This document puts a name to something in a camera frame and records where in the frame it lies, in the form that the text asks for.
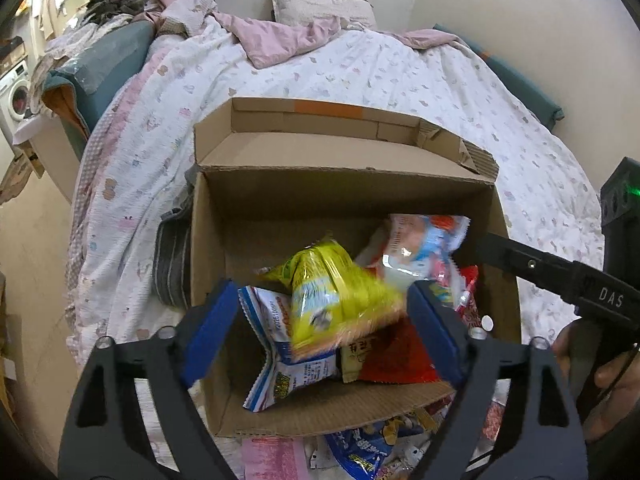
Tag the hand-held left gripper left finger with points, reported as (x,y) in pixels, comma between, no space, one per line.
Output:
(210,332)

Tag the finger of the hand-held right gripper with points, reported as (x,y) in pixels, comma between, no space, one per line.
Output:
(525,262)

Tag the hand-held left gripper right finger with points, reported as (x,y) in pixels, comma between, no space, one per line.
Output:
(435,330)

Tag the red packet with white label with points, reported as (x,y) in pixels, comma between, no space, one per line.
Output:
(395,355)

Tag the clear packet of white snacks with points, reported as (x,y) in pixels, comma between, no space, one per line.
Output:
(410,255)

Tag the white blue snack packet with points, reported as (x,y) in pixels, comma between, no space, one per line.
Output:
(350,455)
(280,375)

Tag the tan biscuit packet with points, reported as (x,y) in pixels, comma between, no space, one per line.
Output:
(352,360)

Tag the yellow snack packet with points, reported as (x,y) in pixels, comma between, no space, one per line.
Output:
(325,300)

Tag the cardboard box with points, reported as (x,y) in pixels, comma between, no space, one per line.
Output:
(300,200)

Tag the person's right hand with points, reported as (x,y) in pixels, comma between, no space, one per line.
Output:
(562,355)

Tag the dark striped cloth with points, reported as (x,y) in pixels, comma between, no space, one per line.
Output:
(172,260)

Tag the pink packet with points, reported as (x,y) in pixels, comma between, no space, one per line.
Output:
(275,460)

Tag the teal bolster cushion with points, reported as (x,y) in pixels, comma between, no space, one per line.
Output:
(520,85)

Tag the white side table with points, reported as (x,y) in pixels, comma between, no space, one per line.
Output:
(55,155)

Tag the teal orange padded cover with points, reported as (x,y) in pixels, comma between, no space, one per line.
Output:
(110,60)

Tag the pink blanket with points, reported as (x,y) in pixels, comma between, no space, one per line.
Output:
(280,40)

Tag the white washing machine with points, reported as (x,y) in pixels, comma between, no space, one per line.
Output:
(17,95)

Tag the pale pillow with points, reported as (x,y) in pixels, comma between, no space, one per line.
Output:
(320,5)

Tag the pile of clothes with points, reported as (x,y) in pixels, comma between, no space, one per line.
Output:
(115,7)

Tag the hanging white towel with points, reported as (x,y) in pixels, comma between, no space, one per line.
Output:
(47,10)

